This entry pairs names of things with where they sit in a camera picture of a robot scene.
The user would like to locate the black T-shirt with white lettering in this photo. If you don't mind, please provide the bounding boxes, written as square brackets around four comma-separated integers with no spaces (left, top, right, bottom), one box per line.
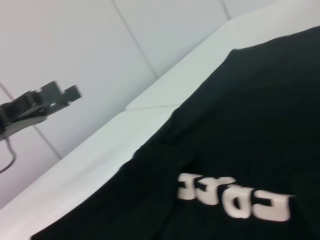
[31,26,320,240]

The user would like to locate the dark left gripper cable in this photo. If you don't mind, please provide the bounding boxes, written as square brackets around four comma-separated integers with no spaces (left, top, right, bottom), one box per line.
[0,135,18,175]

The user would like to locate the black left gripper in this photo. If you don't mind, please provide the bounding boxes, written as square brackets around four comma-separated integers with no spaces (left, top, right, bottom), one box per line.
[0,80,84,141]

